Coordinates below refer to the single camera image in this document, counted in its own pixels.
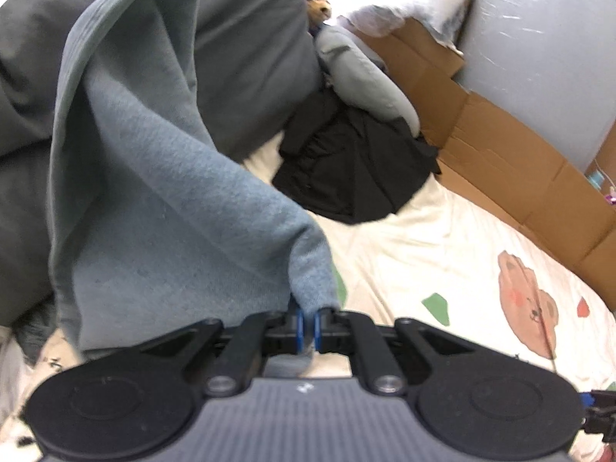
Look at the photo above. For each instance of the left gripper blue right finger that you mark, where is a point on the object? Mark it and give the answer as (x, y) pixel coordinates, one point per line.
(357, 337)

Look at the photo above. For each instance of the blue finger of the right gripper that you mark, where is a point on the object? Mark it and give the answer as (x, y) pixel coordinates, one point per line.
(599, 413)

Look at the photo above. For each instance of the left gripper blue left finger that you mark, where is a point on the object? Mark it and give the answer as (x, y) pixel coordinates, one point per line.
(264, 345)

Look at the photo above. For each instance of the blue denim pants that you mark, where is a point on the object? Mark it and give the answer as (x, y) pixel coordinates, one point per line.
(151, 227)

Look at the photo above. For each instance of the cream bear print bedsheet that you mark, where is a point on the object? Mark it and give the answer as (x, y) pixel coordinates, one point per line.
(452, 263)

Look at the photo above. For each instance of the black garment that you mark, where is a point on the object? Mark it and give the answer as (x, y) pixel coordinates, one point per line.
(344, 164)

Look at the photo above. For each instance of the brown cardboard sheet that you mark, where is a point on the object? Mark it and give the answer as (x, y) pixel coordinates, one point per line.
(500, 163)

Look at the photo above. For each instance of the teal cap detergent bottle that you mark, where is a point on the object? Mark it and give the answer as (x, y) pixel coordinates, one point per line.
(596, 179)

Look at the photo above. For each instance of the white black fluffy blanket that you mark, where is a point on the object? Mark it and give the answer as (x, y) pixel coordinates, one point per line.
(33, 349)

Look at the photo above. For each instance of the grey neck pillow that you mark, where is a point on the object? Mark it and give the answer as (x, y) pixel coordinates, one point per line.
(359, 82)

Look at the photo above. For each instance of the dark grey pillow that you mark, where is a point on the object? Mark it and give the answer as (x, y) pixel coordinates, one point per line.
(254, 60)

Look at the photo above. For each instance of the small teddy bear toy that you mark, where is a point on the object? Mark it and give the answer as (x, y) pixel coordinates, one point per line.
(319, 11)

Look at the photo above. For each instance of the grey wrapped mattress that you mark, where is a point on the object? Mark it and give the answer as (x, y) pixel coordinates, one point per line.
(549, 63)

